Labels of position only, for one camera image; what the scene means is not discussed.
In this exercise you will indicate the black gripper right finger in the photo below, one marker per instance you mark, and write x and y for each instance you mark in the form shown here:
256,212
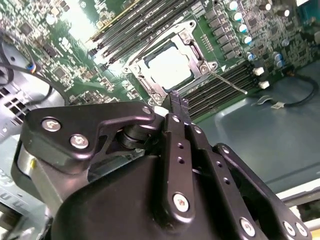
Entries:
223,172

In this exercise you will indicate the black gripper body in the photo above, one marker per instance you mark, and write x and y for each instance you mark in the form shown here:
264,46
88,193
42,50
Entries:
120,200

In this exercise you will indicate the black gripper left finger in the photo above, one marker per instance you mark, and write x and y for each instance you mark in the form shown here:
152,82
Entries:
75,117

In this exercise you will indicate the silver CPU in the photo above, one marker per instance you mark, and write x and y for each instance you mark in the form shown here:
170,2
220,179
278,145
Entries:
170,66

